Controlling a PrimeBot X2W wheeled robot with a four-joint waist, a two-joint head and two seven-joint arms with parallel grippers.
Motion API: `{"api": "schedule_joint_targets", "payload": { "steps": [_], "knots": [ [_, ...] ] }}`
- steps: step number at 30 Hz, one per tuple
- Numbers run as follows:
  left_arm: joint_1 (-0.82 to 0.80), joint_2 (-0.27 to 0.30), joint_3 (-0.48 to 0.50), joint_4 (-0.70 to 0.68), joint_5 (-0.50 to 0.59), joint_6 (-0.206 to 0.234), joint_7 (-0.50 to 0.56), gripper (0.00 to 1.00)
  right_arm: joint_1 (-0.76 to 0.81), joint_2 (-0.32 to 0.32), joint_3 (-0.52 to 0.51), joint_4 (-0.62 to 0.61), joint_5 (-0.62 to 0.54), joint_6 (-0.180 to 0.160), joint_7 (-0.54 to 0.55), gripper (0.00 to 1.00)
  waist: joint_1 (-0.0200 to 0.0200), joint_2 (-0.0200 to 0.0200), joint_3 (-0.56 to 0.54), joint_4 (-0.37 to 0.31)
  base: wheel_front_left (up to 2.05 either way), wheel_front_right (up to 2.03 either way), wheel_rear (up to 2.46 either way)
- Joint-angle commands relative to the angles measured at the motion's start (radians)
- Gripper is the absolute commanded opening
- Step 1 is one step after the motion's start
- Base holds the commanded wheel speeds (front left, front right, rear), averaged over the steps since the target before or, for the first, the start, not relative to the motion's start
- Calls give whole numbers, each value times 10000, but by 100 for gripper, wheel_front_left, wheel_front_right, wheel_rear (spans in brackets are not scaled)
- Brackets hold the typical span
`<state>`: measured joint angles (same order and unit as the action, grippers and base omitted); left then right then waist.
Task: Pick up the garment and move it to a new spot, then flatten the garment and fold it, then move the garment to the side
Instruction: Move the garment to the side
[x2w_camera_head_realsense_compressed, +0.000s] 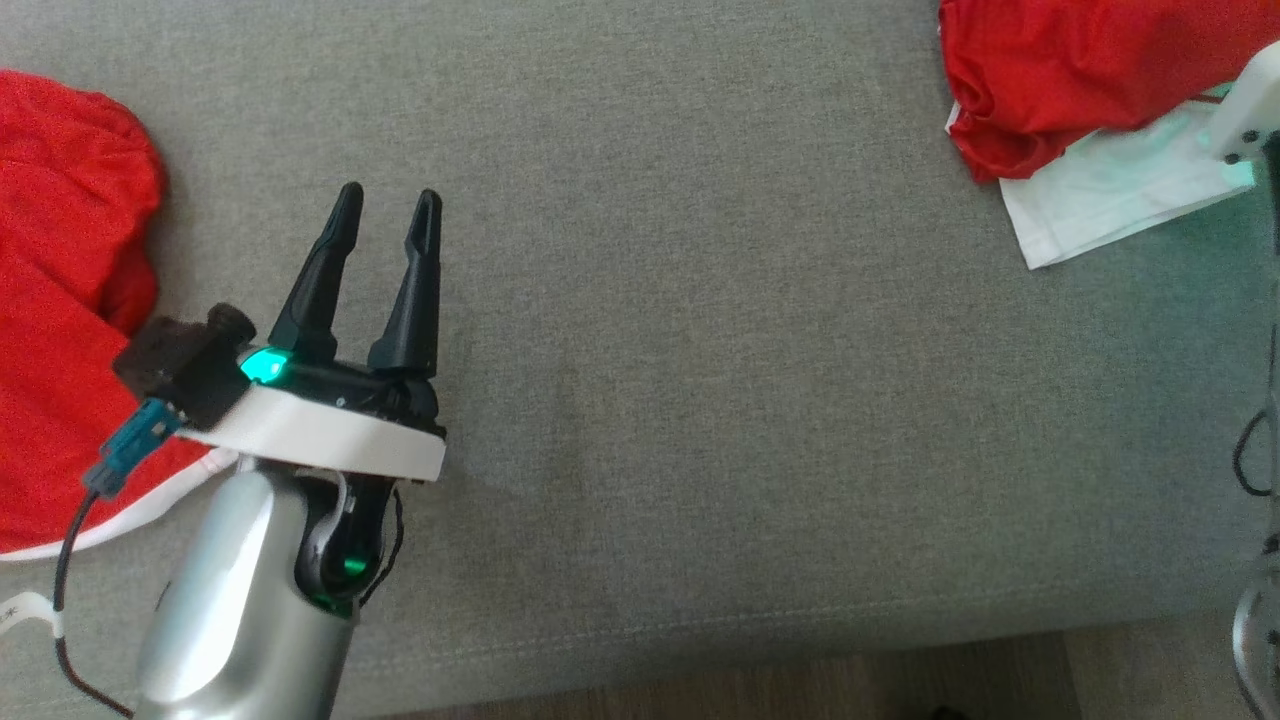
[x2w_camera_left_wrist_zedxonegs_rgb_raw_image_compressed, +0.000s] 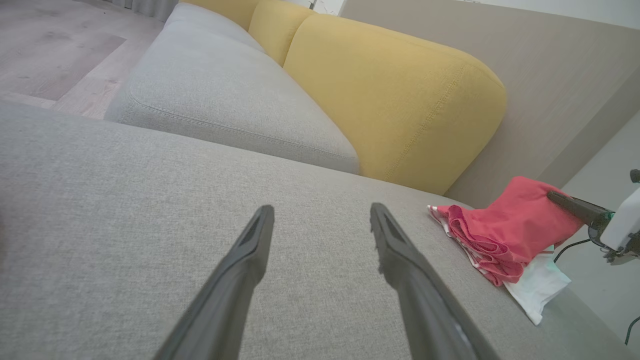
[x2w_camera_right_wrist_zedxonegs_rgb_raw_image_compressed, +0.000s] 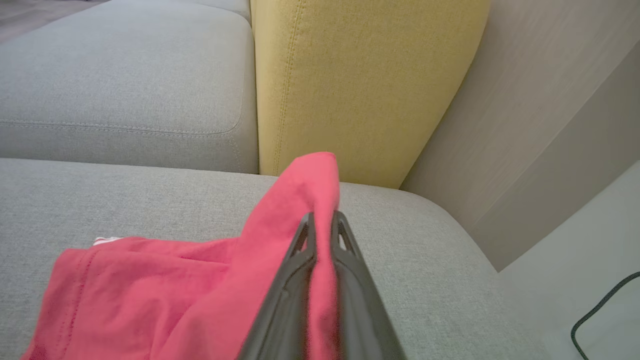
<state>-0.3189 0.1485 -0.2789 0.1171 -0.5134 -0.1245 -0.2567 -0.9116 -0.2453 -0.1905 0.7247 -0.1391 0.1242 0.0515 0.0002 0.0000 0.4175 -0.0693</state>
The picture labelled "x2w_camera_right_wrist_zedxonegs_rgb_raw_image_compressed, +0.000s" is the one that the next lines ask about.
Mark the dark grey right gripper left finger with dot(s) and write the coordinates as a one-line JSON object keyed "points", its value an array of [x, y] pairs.
{"points": [[280, 310]]}

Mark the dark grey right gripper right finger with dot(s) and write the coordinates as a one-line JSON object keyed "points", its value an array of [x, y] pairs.
{"points": [[362, 315]]}

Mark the red garment with white trim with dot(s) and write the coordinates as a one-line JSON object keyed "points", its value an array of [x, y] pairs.
{"points": [[150, 300]]}

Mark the large grey sofa chaise seat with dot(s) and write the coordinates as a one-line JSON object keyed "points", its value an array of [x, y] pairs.
{"points": [[425, 280]]}

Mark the beige wooden partition panel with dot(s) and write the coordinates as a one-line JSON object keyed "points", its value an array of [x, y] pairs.
{"points": [[540, 130]]}

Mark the grey sofa seat cushion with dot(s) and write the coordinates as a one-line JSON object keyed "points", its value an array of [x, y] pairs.
{"points": [[225, 7], [125, 80]]}

